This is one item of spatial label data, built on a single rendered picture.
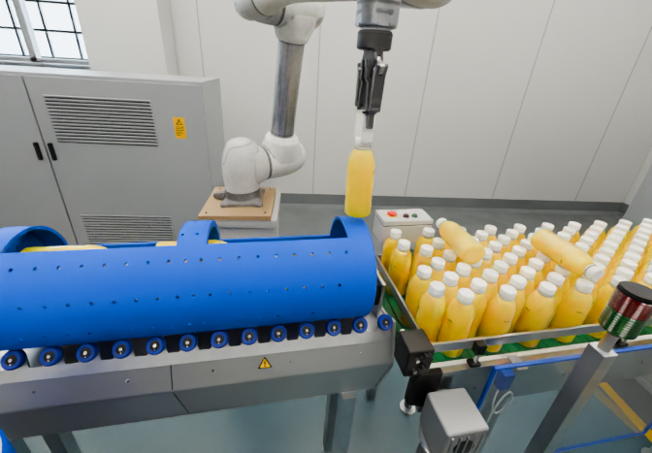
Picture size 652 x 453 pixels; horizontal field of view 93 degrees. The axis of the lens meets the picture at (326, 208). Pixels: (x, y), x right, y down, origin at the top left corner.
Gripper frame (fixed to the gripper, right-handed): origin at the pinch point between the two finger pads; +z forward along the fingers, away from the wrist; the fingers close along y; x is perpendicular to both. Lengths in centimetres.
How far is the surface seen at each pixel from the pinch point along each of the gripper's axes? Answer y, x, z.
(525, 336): 23, 45, 51
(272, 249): 8.2, -22.5, 27.7
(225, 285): 12.6, -33.2, 33.6
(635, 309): 41, 43, 25
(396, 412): -18, 42, 148
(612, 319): 39, 43, 30
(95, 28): -268, -153, -29
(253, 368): 12, -28, 62
